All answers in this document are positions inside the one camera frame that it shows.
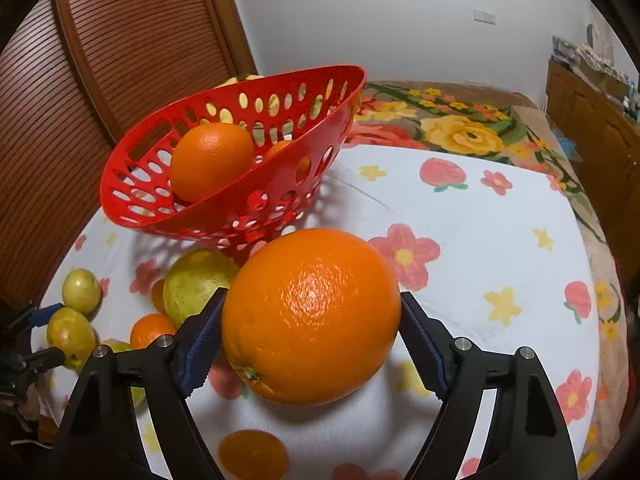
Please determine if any wooden louvered door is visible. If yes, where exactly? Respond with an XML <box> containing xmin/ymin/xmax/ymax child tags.
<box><xmin>52</xmin><ymin>0</ymin><xmax>258</xmax><ymax>146</ymax></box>
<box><xmin>0</xmin><ymin>0</ymin><xmax>116</xmax><ymax>308</ymax></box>

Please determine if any person's dark clothing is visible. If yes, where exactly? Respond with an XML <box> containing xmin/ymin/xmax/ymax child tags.
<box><xmin>0</xmin><ymin>437</ymin><xmax>61</xmax><ymax>480</ymax></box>

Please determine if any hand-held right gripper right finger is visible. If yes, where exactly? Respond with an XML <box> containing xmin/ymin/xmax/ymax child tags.
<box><xmin>399</xmin><ymin>291</ymin><xmax>578</xmax><ymax>480</ymax></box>

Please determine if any pile of packets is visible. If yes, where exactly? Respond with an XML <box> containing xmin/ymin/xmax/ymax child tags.
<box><xmin>551</xmin><ymin>22</ymin><xmax>640</xmax><ymax>123</ymax></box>

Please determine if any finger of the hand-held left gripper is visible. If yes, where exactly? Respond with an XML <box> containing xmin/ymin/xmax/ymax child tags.
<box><xmin>15</xmin><ymin>347</ymin><xmax>66</xmax><ymax>373</ymax></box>
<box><xmin>10</xmin><ymin>302</ymin><xmax>65</xmax><ymax>331</ymax></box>

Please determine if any white floral tablecloth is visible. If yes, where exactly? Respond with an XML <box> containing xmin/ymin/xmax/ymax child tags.
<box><xmin>30</xmin><ymin>142</ymin><xmax>601</xmax><ymax>480</ymax></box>

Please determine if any red perforated plastic basket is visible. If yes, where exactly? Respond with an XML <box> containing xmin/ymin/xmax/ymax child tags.
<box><xmin>100</xmin><ymin>65</ymin><xmax>368</xmax><ymax>251</ymax></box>

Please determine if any small yellow guava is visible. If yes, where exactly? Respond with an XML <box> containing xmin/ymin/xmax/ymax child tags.
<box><xmin>61</xmin><ymin>268</ymin><xmax>102</xmax><ymax>316</ymax></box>
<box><xmin>46</xmin><ymin>307</ymin><xmax>97</xmax><ymax>368</ymax></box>

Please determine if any floral blanket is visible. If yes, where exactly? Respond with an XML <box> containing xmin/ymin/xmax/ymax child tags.
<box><xmin>345</xmin><ymin>80</ymin><xmax>626</xmax><ymax>471</ymax></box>

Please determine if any large yellow-green guava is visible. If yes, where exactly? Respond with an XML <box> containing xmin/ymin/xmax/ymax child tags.
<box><xmin>163</xmin><ymin>249</ymin><xmax>241</xmax><ymax>328</ymax></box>

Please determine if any small orange kumquat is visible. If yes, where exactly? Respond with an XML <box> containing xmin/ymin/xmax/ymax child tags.
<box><xmin>264</xmin><ymin>140</ymin><xmax>296</xmax><ymax>161</ymax></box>

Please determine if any yellow object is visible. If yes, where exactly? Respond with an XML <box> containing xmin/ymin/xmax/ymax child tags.
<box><xmin>205</xmin><ymin>74</ymin><xmax>281</xmax><ymax>116</ymax></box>

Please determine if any wooden cabinet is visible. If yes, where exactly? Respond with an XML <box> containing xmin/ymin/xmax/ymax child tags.
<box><xmin>545</xmin><ymin>59</ymin><xmax>640</xmax><ymax>271</ymax></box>

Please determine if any small light green guava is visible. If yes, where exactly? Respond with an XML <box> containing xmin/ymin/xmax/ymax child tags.
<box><xmin>107</xmin><ymin>340</ymin><xmax>148</xmax><ymax>408</ymax></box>

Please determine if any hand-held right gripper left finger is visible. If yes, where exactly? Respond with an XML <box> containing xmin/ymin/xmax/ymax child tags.
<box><xmin>52</xmin><ymin>286</ymin><xmax>231</xmax><ymax>480</ymax></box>

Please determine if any large orange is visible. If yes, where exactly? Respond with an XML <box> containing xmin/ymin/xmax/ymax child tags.
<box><xmin>221</xmin><ymin>228</ymin><xmax>402</xmax><ymax>406</ymax></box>

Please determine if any medium orange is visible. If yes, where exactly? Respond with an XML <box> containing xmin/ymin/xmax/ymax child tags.
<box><xmin>170</xmin><ymin>122</ymin><xmax>255</xmax><ymax>203</ymax></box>

